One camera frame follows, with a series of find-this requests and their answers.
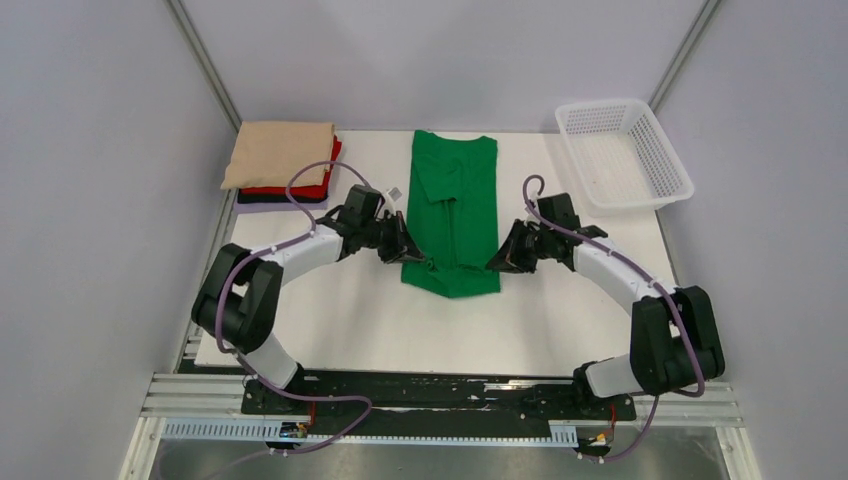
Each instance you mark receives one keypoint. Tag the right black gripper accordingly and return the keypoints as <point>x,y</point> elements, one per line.
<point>509,257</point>

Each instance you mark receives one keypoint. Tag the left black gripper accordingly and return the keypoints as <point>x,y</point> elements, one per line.
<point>408,251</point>

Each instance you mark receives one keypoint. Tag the green t shirt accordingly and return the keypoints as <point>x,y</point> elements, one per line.
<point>452,215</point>

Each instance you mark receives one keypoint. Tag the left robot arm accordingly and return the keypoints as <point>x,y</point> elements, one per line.
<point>238,299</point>

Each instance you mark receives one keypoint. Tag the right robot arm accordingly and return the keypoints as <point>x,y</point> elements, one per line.
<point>674,343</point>

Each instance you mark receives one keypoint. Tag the white plastic basket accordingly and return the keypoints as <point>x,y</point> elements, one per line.
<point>622,158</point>

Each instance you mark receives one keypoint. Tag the folded beige t shirt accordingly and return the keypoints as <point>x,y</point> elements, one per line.
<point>270,153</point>

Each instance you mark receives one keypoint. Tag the folded black t shirt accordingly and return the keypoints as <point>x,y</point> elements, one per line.
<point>247,198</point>

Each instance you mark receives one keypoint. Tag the right corner metal strip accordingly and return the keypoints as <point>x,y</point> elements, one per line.
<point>693,35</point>

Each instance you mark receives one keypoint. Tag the corner metal strip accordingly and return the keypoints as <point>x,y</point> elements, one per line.
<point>199,52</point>
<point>693,35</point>

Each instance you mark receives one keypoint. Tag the left corner metal strip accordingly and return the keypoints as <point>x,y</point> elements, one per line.
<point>199,52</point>

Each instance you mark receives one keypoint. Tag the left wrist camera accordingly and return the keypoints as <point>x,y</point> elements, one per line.
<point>390,197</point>

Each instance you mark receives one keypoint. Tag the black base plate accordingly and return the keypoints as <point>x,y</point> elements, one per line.
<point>433,405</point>

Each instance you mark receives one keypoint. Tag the aluminium frame rail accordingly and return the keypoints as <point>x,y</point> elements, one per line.
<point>219,396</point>

